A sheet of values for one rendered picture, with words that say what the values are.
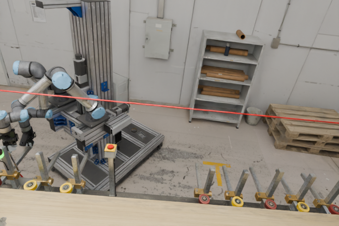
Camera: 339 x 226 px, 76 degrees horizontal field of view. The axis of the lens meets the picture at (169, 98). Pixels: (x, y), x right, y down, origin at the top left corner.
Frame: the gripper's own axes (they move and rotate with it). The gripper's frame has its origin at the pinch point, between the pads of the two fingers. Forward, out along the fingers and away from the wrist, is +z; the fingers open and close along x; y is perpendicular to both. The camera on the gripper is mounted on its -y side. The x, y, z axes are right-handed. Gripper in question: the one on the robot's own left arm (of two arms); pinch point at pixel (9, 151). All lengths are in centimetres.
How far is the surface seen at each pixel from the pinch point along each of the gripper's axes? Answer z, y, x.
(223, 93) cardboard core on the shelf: 43, 276, 124
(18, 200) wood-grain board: 11.0, 10.5, -36.7
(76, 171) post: 5, 47, -27
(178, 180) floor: 101, 157, 16
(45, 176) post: 13.0, 24.2, -19.1
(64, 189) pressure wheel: 11, 38, -36
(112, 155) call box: -17, 72, -38
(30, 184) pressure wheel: 9.9, 16.0, -26.4
